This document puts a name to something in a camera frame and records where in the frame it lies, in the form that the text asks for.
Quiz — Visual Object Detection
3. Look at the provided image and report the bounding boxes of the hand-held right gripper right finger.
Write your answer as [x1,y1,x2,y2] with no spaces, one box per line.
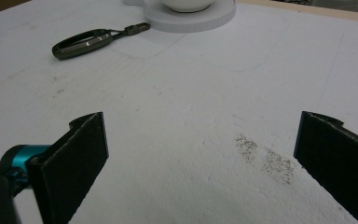
[293,110,358,224]

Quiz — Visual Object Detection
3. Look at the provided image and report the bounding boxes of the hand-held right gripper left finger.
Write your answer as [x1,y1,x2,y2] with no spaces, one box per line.
[27,111,110,224]

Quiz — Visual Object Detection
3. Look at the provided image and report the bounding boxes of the dark metal peeler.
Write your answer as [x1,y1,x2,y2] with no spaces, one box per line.
[51,21,152,61]

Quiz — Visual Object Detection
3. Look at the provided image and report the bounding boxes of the white round foam board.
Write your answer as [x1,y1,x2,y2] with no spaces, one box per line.
[123,0,237,34]

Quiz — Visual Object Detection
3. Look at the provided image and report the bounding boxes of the white bowl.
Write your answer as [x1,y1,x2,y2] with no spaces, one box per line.
[159,0,216,14]

